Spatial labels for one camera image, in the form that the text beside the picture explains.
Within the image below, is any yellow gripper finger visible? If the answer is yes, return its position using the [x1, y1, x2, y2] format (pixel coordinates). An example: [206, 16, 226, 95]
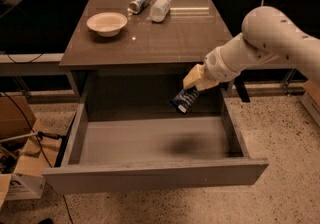
[183, 64, 205, 89]
[195, 79, 219, 91]

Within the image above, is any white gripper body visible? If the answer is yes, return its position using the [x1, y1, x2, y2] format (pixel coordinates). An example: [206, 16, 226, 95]
[204, 47, 240, 83]

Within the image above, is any blueberry rxbar dark wrapper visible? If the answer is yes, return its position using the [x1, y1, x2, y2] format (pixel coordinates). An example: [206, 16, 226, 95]
[169, 87, 199, 114]

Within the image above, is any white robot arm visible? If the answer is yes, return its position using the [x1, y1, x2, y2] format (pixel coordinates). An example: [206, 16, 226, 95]
[183, 6, 320, 91]

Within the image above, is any grey cabinet with counter top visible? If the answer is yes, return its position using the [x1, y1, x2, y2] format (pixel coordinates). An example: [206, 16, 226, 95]
[59, 0, 247, 102]

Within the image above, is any open grey top drawer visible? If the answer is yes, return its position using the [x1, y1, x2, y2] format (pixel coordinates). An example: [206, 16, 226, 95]
[43, 72, 268, 194]

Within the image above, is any clear plastic water bottle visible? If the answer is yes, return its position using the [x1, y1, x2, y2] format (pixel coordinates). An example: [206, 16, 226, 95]
[150, 0, 171, 23]

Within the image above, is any cardboard box at right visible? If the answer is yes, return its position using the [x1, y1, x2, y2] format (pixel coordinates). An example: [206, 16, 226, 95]
[300, 80, 320, 126]

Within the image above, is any white bowl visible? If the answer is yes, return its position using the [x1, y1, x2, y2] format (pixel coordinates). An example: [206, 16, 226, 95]
[86, 12, 128, 37]

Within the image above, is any brown cardboard box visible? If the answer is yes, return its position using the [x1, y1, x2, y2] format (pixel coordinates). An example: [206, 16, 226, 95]
[0, 96, 36, 139]

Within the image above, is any white printed cardboard box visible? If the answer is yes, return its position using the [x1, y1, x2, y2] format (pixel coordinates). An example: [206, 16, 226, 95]
[0, 136, 62, 207]

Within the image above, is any black cable on floor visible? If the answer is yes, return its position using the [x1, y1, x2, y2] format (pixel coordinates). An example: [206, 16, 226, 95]
[0, 91, 75, 224]

